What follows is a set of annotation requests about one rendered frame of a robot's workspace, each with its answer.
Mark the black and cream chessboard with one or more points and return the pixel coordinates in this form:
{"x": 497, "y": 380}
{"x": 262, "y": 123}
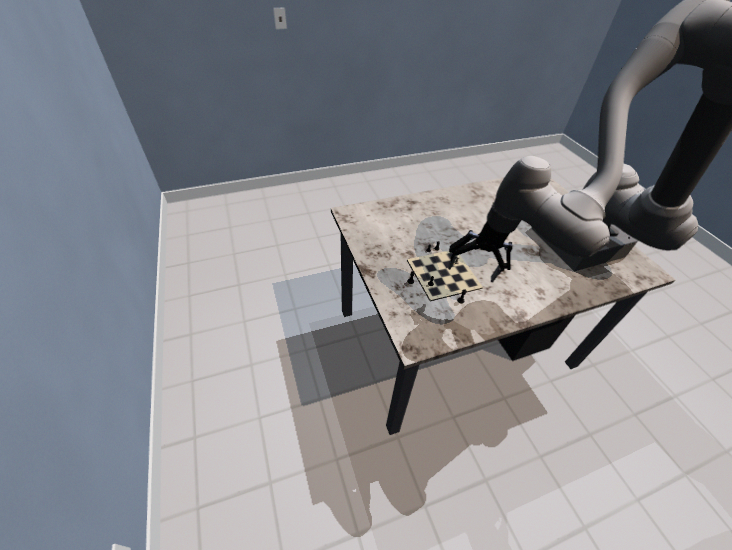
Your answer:
{"x": 446, "y": 282}

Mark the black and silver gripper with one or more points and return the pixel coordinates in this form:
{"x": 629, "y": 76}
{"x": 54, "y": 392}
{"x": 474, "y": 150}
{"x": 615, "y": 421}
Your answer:
{"x": 488, "y": 239}

